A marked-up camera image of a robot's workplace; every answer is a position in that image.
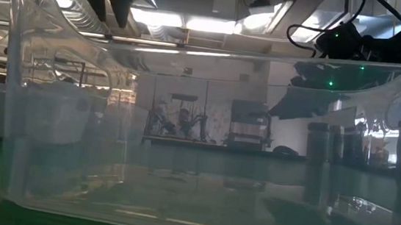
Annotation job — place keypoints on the black rounded object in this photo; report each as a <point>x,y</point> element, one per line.
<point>285,150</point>

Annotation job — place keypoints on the ceiling light fixture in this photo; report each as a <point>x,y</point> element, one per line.
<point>165,18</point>

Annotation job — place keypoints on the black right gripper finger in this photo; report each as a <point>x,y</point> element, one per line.
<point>294,97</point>
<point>321,102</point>

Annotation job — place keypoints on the black table edge rail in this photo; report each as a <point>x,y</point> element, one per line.
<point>219,147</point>

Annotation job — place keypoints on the metal shelf cart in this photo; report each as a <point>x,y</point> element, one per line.
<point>250,113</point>

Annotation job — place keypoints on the black frame white backdrop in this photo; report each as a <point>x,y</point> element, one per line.
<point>214,117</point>

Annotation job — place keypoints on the large clear plastic bin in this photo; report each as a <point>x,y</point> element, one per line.
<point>246,54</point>

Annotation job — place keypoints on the grey ceiling box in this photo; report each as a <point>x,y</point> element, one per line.
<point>225,4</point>

